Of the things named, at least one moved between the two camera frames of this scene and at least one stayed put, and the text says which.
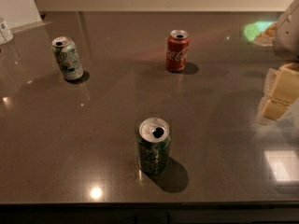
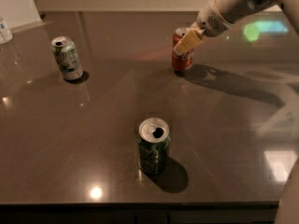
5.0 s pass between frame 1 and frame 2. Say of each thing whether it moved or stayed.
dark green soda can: stayed
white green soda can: stayed
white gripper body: moved
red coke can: moved
